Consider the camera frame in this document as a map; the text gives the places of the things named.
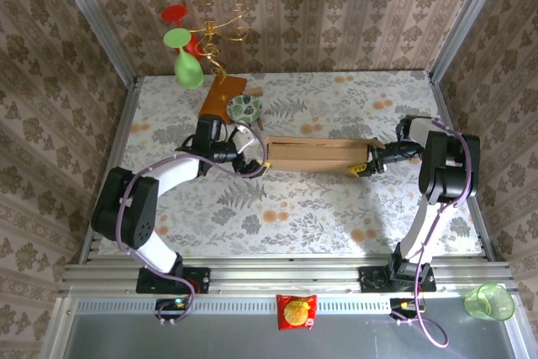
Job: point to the small black circuit board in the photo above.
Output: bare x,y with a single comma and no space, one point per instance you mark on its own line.
405,304
172,304

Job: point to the brown cardboard paper box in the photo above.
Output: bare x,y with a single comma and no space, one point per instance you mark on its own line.
315,157

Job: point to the aluminium frame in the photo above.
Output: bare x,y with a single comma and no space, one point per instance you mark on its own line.
286,275

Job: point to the floral tablecloth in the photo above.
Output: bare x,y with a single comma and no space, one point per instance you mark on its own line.
294,224

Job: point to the grey metal shelf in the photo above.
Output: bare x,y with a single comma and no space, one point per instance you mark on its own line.
252,342

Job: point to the red plastic wine glass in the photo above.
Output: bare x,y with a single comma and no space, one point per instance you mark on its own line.
173,13

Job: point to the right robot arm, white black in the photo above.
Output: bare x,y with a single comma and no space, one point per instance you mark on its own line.
449,174

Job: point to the green plastic wine glass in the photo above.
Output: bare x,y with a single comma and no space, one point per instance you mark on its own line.
189,71

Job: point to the green transparent plastic cup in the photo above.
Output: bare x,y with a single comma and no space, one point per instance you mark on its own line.
489,302

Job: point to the leaf pattern bowl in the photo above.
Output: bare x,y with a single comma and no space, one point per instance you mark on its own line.
244,109

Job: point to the red snack packet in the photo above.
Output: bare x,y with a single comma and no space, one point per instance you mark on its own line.
296,312

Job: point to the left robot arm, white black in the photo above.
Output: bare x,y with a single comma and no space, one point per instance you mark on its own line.
126,212

